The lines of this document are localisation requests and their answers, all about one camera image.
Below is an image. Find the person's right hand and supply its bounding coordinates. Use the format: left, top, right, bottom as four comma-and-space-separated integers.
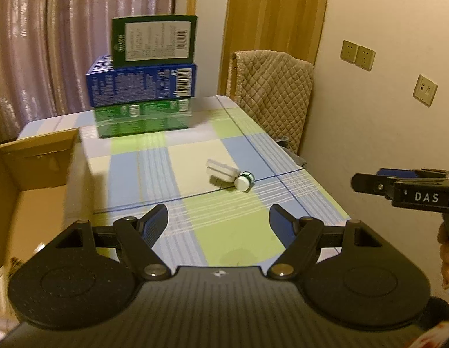
438, 223, 449, 289

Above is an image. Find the green white striped ball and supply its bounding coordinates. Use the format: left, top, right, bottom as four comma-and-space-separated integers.
234, 171, 254, 193

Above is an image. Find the checked tablecloth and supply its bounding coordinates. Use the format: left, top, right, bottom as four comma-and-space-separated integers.
21, 96, 348, 269

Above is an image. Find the white rectangular box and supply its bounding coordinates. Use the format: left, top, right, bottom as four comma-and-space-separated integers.
206, 159, 240, 183

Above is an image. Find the brown cardboard box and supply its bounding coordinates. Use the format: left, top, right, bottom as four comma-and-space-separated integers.
0, 130, 84, 314

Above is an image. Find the beige quilted chair cover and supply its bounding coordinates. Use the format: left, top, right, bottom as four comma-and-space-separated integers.
225, 50, 314, 154

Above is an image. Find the blue carton box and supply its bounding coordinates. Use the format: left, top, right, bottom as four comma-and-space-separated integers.
86, 55, 197, 108

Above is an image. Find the dark green carton box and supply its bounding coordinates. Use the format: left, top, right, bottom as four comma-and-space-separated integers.
111, 14, 198, 68

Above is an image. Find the wooden door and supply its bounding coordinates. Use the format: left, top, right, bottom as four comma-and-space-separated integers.
218, 0, 327, 95

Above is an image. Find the pink curtain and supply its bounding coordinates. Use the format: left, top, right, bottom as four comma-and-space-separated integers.
0, 0, 174, 143

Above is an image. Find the single wall socket plate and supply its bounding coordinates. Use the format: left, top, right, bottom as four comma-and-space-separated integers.
413, 75, 438, 107

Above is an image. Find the double wall socket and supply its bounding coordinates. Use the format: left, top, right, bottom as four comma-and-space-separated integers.
340, 40, 376, 72

